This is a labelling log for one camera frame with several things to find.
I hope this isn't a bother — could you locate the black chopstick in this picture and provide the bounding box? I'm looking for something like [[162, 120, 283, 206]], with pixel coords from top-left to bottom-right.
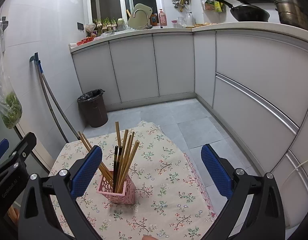
[[113, 146, 119, 193]]

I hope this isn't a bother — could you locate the kitchen faucet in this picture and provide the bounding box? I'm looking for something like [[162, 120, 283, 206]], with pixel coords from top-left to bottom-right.
[[133, 9, 152, 29]]

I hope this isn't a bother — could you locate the person's hand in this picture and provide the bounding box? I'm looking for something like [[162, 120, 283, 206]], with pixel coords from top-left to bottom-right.
[[142, 235, 157, 240]]

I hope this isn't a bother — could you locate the wooden chopstick in basket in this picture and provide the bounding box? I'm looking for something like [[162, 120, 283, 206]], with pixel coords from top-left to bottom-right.
[[79, 132, 114, 186], [76, 146, 102, 180]]

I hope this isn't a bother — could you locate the pink plastic utensil basket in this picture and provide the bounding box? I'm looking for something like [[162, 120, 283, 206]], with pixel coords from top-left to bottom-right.
[[96, 171, 137, 205]]

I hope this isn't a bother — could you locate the bag of green vegetables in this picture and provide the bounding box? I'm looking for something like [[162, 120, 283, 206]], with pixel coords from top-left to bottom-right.
[[0, 22, 23, 129]]

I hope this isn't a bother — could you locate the floral tablecloth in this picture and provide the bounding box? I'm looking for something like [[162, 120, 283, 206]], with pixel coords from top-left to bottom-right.
[[47, 120, 219, 240]]

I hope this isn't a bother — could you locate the dark brown trash bin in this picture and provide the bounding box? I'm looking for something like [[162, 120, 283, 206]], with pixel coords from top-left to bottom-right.
[[77, 89, 108, 128]]

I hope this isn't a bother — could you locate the mop with blue clip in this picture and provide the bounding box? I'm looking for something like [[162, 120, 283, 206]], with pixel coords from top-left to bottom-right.
[[29, 52, 81, 143]]

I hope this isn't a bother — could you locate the black wok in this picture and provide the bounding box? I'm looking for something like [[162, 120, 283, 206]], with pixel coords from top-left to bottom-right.
[[214, 0, 270, 22]]

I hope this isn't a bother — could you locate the green cutting board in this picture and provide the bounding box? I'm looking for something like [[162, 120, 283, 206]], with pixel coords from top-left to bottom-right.
[[127, 3, 152, 30]]

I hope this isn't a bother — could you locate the steel stock pot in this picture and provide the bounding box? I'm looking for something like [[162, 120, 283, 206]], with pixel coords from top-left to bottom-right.
[[274, 0, 308, 31]]

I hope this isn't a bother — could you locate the pink soap bottle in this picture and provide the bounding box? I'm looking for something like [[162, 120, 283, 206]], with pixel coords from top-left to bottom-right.
[[158, 9, 167, 28]]

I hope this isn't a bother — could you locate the white power cable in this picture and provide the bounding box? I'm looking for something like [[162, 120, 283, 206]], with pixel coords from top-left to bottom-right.
[[284, 154, 308, 188]]

